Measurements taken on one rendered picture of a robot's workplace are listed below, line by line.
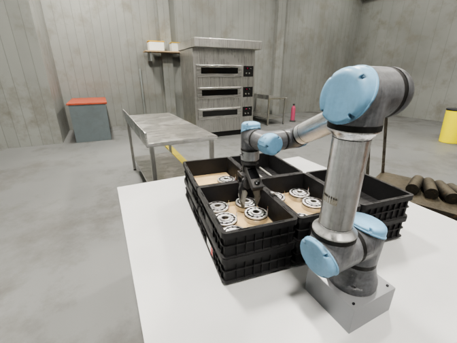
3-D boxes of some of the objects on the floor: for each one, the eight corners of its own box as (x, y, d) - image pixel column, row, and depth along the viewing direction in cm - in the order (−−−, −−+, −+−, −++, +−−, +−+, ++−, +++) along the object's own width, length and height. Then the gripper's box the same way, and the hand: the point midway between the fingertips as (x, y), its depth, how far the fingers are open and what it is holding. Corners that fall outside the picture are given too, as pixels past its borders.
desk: (110, 128, 717) (105, 96, 687) (113, 139, 589) (107, 102, 559) (79, 130, 685) (71, 98, 655) (75, 143, 557) (65, 103, 526)
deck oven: (198, 141, 571) (194, 37, 495) (183, 131, 674) (177, 43, 597) (258, 135, 636) (262, 41, 560) (235, 126, 739) (237, 46, 662)
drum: (455, 145, 542) (466, 110, 516) (432, 141, 578) (442, 108, 552) (465, 143, 561) (477, 109, 535) (442, 138, 597) (451, 107, 571)
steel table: (256, 116, 917) (256, 91, 885) (285, 124, 774) (287, 94, 743) (239, 117, 890) (240, 91, 858) (266, 126, 747) (268, 94, 715)
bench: (492, 369, 130) (556, 260, 105) (201, 670, 64) (184, 574, 39) (292, 220, 264) (298, 156, 239) (130, 267, 198) (117, 187, 173)
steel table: (156, 226, 252) (145, 133, 218) (131, 169, 404) (122, 109, 370) (218, 210, 282) (217, 126, 248) (173, 162, 434) (168, 106, 399)
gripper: (258, 155, 108) (256, 199, 116) (231, 157, 105) (231, 202, 113) (266, 161, 101) (264, 207, 108) (238, 164, 97) (237, 211, 105)
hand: (249, 205), depth 108 cm, fingers open, 5 cm apart
